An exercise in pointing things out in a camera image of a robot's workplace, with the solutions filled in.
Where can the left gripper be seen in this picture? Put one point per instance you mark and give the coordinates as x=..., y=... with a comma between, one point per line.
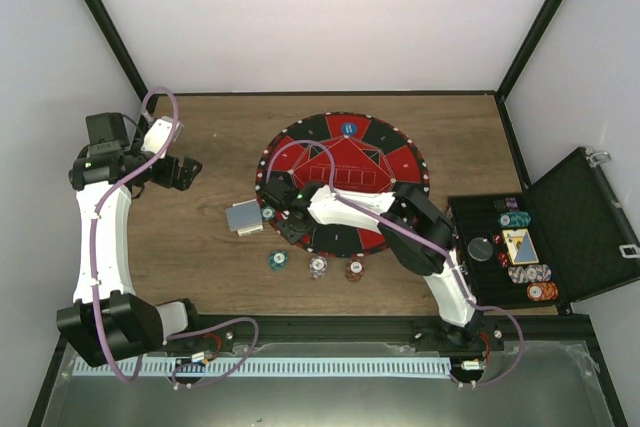
x=185, y=177

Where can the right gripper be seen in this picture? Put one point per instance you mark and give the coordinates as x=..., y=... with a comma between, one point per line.
x=292, y=235

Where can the green poker chip stack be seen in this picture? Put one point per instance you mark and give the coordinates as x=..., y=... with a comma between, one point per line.
x=277, y=260

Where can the blue small blind button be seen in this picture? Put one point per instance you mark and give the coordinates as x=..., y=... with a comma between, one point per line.
x=348, y=129

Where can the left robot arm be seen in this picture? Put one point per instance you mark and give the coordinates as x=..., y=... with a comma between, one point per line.
x=107, y=321

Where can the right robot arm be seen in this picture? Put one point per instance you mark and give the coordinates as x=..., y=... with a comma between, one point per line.
x=419, y=235

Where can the blue backed card deck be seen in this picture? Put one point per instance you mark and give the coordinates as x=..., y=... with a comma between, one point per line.
x=243, y=214

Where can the round red black poker mat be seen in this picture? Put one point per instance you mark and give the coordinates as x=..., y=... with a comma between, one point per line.
x=378, y=159

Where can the purple white poker chip stack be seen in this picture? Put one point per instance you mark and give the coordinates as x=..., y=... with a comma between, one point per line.
x=318, y=266

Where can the brown poker chip stack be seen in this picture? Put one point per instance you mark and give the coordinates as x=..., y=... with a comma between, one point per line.
x=354, y=271

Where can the black round dealer button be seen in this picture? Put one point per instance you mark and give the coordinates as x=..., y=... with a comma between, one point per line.
x=480, y=249

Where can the dark chips in case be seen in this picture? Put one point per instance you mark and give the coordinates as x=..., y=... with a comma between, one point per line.
x=506, y=204

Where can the green chip row in case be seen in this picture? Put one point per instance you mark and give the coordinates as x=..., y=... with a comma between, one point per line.
x=514, y=220

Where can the red dice in case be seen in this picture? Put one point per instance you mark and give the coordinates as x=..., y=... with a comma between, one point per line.
x=500, y=250

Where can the card deck in case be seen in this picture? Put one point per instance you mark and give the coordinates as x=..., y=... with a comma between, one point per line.
x=520, y=247

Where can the purple orange chip row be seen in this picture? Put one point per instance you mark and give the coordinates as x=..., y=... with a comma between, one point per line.
x=529, y=274

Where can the orange chip row in case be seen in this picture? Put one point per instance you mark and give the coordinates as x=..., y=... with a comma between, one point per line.
x=542, y=291

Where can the black poker case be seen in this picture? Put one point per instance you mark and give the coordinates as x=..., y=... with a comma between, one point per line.
x=578, y=227

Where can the light blue slotted cable duct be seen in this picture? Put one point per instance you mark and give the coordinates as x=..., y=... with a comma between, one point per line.
x=299, y=367

